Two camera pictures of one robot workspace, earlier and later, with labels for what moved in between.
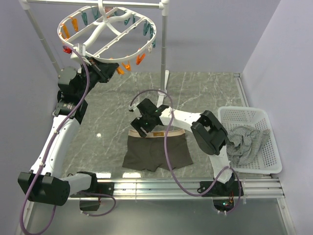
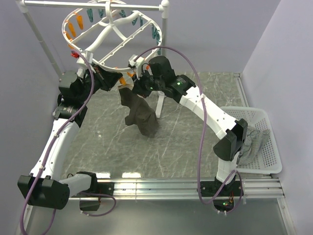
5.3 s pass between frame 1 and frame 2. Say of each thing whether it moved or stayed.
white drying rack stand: stayed
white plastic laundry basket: stayed
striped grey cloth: stayed
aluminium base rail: stayed
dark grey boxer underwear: moved
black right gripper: moved
